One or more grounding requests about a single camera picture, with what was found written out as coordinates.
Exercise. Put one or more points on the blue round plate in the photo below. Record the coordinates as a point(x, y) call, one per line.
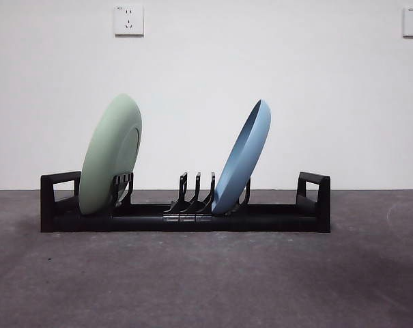
point(240, 160)

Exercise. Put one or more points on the green round plate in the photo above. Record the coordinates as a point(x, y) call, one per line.
point(107, 153)

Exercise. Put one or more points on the black plate rack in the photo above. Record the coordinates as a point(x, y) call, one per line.
point(278, 222)

